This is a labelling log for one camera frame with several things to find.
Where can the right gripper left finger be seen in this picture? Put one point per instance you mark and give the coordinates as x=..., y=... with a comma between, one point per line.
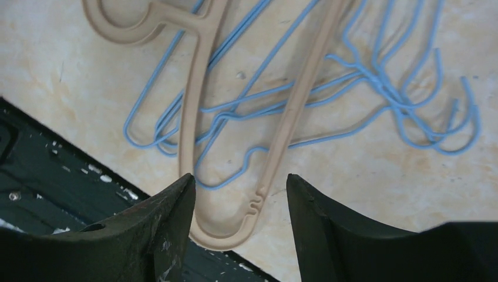
x=146, y=242

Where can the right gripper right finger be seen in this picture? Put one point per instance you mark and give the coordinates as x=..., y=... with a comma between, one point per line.
x=335, y=243

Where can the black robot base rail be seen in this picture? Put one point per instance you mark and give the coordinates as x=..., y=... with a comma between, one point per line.
x=49, y=186

